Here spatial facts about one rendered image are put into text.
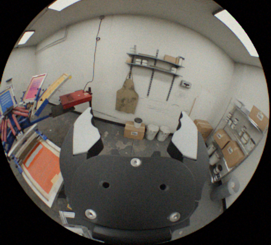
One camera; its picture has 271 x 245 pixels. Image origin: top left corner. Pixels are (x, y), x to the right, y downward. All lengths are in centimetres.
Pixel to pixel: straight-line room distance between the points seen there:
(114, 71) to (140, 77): 59
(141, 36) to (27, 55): 499
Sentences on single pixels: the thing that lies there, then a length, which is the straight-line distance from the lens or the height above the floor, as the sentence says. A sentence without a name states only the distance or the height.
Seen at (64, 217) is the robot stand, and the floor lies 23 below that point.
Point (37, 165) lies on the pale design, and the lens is 114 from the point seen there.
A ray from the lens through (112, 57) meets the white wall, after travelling 209.
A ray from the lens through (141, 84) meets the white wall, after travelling 199.
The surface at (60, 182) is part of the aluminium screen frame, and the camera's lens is 88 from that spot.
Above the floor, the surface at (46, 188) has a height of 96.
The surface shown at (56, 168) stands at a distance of 98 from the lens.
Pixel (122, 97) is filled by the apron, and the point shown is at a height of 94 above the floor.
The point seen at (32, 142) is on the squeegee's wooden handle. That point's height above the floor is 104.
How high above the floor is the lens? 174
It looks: 30 degrees down
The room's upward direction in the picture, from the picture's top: 11 degrees clockwise
